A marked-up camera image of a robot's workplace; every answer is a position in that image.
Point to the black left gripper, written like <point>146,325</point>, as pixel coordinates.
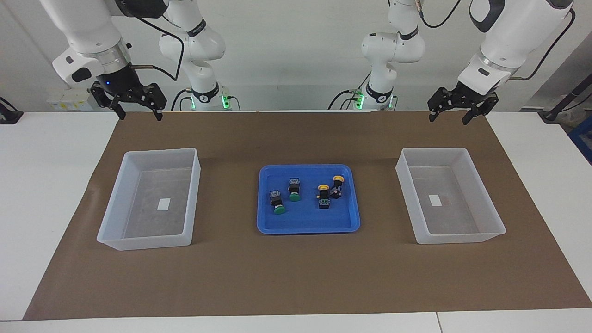
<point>469,95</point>

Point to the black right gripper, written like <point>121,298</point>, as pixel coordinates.
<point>121,83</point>

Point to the yellow push button switch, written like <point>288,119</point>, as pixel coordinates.
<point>336,190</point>
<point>323,202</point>

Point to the green push button switch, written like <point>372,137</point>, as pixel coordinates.
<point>294,187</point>
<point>276,200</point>

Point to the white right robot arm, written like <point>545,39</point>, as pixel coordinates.
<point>92,32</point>

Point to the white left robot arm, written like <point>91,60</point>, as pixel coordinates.
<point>504,41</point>

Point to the small white boxes stack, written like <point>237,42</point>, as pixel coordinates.
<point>69,99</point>

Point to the black stand pole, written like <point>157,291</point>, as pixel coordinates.
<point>562,104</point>

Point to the small white label sticker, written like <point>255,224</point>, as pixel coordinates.
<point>434,200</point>
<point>163,204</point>

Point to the translucent white plastic box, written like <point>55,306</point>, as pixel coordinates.
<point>148,226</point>
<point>453,217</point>

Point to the blue plastic crate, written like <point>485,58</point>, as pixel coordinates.
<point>582,138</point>

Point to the blue plastic tray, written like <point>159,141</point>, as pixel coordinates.
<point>305,219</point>

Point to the brown paper table mat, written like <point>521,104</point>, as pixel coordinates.
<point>300,277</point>

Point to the black clamp mount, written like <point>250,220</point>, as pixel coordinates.
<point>9,115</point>

